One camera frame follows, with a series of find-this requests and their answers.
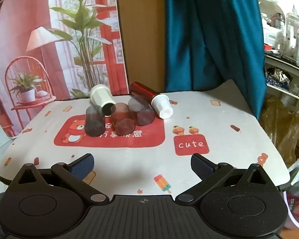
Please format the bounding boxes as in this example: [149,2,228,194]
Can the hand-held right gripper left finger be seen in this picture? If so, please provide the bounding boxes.
[13,154,109,203]

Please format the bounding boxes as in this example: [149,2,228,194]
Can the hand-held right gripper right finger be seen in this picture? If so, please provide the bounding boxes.
[175,154,273,203]

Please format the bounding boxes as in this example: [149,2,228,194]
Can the dark grey translucent cup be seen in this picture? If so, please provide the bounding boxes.
[84,105,106,137]

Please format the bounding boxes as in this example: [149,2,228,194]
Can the brown translucent cup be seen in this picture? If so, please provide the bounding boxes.
[111,102,136,136]

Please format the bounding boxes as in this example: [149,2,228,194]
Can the white ribbed cup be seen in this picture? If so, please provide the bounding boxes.
[90,85,116,117]

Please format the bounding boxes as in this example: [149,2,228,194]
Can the small white tapered cup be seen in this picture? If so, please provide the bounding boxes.
[151,94,174,119]

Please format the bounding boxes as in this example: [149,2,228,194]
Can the dark purple translucent cup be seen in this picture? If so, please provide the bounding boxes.
[128,97,155,126]

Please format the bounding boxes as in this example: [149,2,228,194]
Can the white printed tablecloth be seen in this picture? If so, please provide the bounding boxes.
[0,79,291,198]

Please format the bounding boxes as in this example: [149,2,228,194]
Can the yellow plastic bag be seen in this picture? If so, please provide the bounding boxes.
[260,97,299,165]

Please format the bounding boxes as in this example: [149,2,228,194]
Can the dark clutter pile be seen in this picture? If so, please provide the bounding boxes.
[266,67,291,88]

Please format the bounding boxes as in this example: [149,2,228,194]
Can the white storage cart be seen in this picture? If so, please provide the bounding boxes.
[264,53,299,100]

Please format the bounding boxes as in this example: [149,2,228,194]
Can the teal curtain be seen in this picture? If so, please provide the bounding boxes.
[163,0,269,120]

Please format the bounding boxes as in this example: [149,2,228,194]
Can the brown cardboard panel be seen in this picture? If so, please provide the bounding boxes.
[114,0,168,95]

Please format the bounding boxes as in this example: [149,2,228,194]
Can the printed wall backdrop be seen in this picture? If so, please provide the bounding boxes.
[0,0,129,139]

